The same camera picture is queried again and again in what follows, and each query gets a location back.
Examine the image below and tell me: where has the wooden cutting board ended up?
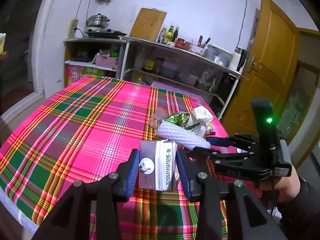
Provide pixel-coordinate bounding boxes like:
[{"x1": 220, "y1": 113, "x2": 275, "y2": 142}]
[{"x1": 129, "y1": 8, "x2": 167, "y2": 42}]

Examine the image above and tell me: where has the red white milk carton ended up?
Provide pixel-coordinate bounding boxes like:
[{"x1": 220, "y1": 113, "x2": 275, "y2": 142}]
[{"x1": 138, "y1": 140, "x2": 180, "y2": 192}]

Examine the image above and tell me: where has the pink plaid tablecloth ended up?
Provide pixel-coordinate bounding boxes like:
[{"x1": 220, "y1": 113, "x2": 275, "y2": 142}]
[{"x1": 1, "y1": 76, "x2": 228, "y2": 239}]

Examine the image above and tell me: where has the black induction cooker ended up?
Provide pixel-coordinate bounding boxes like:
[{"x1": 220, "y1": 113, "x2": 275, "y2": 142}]
[{"x1": 86, "y1": 29, "x2": 126, "y2": 40}]

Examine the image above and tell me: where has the person's right hand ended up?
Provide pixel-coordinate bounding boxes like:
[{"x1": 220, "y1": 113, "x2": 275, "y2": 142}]
[{"x1": 258, "y1": 165, "x2": 300, "y2": 203}]

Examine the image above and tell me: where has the steel steamer pot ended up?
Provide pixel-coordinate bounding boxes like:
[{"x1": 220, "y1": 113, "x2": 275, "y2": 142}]
[{"x1": 86, "y1": 14, "x2": 110, "y2": 29}]

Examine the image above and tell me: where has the white foam net sleeve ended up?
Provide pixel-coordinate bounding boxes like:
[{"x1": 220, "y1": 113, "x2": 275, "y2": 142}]
[{"x1": 157, "y1": 120, "x2": 211, "y2": 150}]

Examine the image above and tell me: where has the yellow wooden door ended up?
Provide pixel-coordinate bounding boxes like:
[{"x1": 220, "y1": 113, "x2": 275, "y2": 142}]
[{"x1": 221, "y1": 0, "x2": 299, "y2": 135}]

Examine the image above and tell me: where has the dark soy sauce bottle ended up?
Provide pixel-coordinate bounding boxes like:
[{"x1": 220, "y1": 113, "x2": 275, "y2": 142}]
[{"x1": 171, "y1": 27, "x2": 179, "y2": 42}]

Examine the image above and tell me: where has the green snack wrapper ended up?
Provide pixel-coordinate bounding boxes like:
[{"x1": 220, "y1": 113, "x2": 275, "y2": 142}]
[{"x1": 166, "y1": 112, "x2": 190, "y2": 127}]

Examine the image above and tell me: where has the red lid jar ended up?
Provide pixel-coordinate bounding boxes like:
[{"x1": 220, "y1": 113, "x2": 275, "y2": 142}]
[{"x1": 175, "y1": 38, "x2": 185, "y2": 49}]

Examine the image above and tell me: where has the white metal kitchen shelf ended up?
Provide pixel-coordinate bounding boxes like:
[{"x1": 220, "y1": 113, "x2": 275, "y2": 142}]
[{"x1": 120, "y1": 37, "x2": 243, "y2": 119}]

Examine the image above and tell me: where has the green cap sauce bottle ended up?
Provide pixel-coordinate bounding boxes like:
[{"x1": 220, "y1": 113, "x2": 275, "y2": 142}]
[{"x1": 163, "y1": 25, "x2": 174, "y2": 44}]

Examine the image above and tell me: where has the clear plastic cup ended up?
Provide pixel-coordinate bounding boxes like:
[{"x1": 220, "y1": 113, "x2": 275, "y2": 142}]
[{"x1": 149, "y1": 107, "x2": 169, "y2": 129}]

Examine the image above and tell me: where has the white paper bag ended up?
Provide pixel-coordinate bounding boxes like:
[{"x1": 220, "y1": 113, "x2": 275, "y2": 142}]
[{"x1": 185, "y1": 106, "x2": 213, "y2": 137}]

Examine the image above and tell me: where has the pink plastic basket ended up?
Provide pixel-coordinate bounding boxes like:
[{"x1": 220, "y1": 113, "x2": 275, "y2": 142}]
[{"x1": 95, "y1": 55, "x2": 118, "y2": 68}]

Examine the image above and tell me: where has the white electric kettle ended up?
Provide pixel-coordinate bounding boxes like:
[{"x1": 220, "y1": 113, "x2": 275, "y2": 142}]
[{"x1": 228, "y1": 47, "x2": 247, "y2": 72}]

